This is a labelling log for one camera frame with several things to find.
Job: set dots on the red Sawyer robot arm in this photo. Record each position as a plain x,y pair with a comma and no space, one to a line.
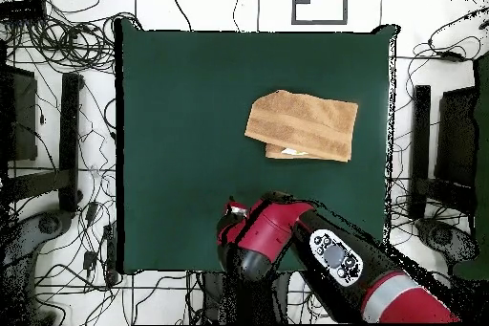
267,226

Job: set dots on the orange terry towel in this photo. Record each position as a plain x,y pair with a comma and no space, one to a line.
301,123

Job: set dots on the dark green tablecloth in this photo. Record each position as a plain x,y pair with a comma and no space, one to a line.
191,92

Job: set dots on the black power strip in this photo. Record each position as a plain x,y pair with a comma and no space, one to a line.
110,253

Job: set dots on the black power adapter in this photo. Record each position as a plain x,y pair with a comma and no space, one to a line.
92,212
90,260

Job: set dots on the dark office chair base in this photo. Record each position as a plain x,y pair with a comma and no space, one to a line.
443,236
46,224

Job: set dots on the dark rectangular panel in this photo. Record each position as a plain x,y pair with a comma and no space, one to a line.
23,112
456,138

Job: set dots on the dark green cloth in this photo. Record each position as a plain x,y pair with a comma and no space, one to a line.
482,150

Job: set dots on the black metal stand frame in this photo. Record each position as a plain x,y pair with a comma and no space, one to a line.
69,131
420,131

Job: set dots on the grey square floor frame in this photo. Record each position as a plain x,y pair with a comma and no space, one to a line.
320,21

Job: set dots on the black switch box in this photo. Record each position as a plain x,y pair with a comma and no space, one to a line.
23,10

